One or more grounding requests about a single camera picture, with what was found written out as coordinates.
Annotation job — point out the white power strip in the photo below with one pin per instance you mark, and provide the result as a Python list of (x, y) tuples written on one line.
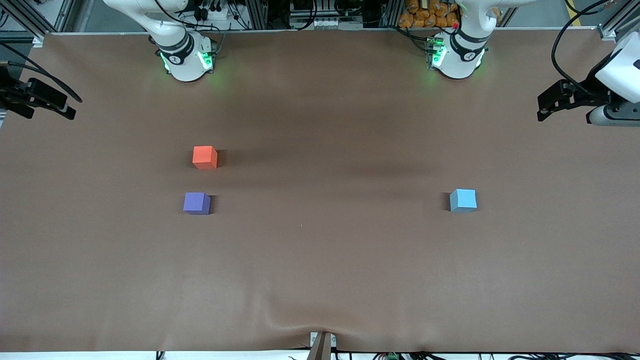
[(216, 12)]

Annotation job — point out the light blue foam block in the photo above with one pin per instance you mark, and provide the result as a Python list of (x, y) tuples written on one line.
[(462, 200)]

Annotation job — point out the pile of orange toys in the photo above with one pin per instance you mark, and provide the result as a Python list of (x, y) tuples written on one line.
[(430, 15)]

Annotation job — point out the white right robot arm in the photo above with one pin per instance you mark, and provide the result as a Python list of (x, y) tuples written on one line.
[(186, 67)]

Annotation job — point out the brown table cover sheet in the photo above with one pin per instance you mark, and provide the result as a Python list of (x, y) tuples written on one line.
[(320, 260)]

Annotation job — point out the aluminium frame post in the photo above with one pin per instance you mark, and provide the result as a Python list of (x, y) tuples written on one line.
[(617, 22), (30, 22)]

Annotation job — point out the brown camera mount bracket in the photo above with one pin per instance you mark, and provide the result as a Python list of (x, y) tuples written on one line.
[(321, 347)]

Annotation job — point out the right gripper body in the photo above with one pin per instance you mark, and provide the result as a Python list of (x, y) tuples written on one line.
[(11, 93)]

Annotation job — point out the grey electronics box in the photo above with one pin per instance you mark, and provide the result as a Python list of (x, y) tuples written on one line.
[(317, 15)]

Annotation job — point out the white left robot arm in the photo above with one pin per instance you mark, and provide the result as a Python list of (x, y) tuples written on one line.
[(457, 62)]

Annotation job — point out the purple foam block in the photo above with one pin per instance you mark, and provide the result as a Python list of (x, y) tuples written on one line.
[(196, 203)]

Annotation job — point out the orange foam block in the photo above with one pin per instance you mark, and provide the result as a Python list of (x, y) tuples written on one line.
[(204, 157)]

